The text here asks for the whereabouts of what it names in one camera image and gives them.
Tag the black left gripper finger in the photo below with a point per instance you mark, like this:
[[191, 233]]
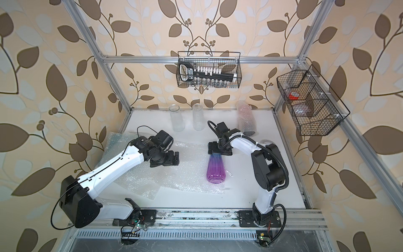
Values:
[[154, 163], [173, 158]]

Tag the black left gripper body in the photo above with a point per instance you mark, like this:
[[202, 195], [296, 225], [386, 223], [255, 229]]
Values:
[[160, 158]]

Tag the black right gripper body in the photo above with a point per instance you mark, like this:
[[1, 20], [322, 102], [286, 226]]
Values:
[[225, 150]]

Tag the bubble purple vase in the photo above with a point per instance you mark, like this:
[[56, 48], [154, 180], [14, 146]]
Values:
[[216, 172]]

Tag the bubble clear vase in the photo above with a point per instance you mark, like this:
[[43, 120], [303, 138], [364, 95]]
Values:
[[198, 117]]

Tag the clear ribbed glass vase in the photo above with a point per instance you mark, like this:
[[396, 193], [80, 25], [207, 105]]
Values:
[[176, 118]]

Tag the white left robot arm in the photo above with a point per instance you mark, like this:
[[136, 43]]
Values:
[[80, 197]]

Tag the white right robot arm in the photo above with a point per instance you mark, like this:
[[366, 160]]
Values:
[[269, 168]]

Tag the bubble wrapped pink vase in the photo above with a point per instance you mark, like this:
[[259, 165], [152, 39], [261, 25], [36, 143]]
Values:
[[246, 121]]

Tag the clear tape roll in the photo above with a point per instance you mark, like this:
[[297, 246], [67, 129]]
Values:
[[267, 142]]

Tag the black socket set tool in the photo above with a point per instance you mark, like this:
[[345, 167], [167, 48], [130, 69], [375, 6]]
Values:
[[190, 72]]

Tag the red tape roll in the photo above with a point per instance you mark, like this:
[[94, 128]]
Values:
[[293, 96]]

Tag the aluminium front rail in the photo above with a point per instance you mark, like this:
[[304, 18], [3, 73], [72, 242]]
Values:
[[292, 219]]

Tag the black back wire basket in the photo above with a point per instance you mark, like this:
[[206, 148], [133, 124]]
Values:
[[228, 60]]

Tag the black side wire basket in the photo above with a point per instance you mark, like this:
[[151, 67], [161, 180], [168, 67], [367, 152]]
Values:
[[319, 109]]

